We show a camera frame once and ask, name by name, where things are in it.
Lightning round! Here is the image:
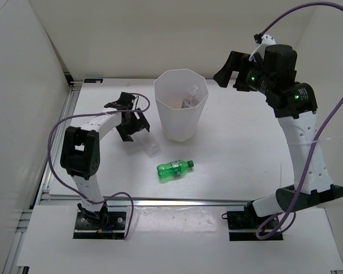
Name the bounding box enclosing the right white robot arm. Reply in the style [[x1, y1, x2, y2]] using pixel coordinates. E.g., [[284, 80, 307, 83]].
[[213, 45, 343, 228]]

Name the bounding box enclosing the clear plastic water bottle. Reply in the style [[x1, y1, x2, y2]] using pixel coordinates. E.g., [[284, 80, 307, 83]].
[[141, 132, 161, 158]]

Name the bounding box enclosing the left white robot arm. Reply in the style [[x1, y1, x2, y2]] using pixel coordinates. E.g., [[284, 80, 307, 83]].
[[60, 92, 150, 228]]

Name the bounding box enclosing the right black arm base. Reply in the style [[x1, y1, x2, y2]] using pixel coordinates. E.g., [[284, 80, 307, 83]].
[[221, 202, 269, 241]]

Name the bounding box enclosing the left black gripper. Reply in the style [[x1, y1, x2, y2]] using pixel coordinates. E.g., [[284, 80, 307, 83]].
[[116, 108, 149, 142]]

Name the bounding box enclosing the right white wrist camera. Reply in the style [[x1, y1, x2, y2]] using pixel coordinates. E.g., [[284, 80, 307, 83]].
[[249, 34, 276, 62]]

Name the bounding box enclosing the green plastic bottle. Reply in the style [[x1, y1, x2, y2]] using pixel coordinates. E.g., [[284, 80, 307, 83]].
[[157, 160, 194, 180]]

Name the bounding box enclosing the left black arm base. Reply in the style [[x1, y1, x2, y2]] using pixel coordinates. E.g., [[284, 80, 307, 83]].
[[73, 203, 127, 240]]

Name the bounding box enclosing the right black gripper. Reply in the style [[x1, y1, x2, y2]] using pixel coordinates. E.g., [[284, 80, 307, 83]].
[[213, 51, 274, 96]]

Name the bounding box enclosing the clear bottle blue white label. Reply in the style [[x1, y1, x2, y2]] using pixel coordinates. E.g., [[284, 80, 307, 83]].
[[181, 85, 203, 108]]

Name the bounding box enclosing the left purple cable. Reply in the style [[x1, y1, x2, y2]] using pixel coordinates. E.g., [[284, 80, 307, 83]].
[[47, 93, 151, 239]]

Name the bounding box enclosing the white faceted plastic bin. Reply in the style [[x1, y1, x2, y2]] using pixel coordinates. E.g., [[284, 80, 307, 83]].
[[154, 68, 209, 142]]

